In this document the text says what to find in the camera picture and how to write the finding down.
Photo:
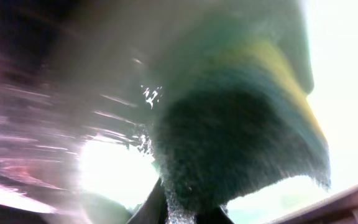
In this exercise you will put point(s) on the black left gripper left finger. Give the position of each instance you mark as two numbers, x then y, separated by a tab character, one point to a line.
154	209

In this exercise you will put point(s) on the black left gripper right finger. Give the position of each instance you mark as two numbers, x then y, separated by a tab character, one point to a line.
214	216

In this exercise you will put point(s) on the dark green scrubbing sponge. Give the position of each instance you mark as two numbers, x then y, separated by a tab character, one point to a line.
242	124

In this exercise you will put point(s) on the white plate with green stain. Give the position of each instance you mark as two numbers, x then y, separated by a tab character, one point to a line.
327	36

